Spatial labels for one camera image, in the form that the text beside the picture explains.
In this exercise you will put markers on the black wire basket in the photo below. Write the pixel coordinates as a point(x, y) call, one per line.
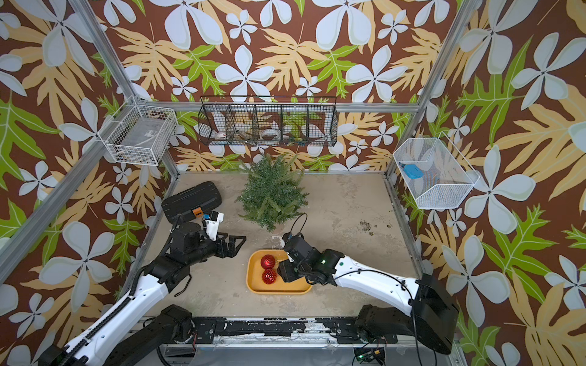
point(302, 120)

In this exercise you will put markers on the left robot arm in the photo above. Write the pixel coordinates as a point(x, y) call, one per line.
point(109, 341)

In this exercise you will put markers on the white wire basket left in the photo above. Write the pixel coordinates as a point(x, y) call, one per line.
point(139, 133)

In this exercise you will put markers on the white tape roll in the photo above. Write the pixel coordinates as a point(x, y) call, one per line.
point(270, 134)

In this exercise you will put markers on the white mesh basket right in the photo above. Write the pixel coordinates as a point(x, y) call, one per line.
point(448, 176)

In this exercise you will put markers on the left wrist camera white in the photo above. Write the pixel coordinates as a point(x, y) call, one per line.
point(212, 222)

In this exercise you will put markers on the small green christmas tree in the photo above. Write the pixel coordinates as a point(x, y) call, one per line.
point(273, 193)

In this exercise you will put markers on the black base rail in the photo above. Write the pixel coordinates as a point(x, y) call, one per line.
point(279, 329)

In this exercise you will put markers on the yellow plastic tray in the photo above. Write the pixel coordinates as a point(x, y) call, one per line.
point(279, 287)

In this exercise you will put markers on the black plastic tool case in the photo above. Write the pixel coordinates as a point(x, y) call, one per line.
point(192, 202)

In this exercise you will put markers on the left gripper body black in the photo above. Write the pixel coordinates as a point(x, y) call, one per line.
point(220, 248)

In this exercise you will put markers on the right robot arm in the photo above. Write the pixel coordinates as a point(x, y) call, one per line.
point(418, 307)

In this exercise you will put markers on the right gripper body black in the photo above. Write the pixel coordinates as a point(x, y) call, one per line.
point(290, 270)

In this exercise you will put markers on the red ornament ball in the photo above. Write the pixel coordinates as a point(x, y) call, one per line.
point(268, 262)
point(269, 276)

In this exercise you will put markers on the blue object in basket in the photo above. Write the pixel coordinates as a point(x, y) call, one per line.
point(412, 171)

